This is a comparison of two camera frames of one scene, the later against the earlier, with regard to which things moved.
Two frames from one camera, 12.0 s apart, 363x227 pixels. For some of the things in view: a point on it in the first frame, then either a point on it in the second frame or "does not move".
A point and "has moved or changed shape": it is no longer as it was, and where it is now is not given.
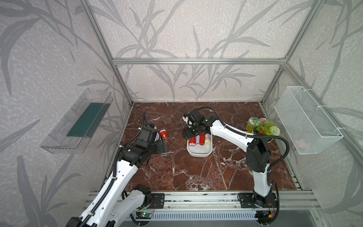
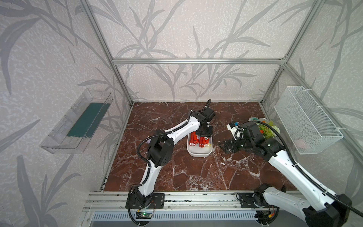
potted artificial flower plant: [266, 128] does not move
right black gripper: [185, 133] -> [231, 141]
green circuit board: [143, 215] does not move
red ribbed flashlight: [192, 141] does not move
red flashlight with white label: [164, 135] has moved or changed shape
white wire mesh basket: [308, 128] does not move
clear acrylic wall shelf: [73, 133] does not move
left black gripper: [160, 149] -> [210, 134]
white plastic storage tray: [199, 151] does not move
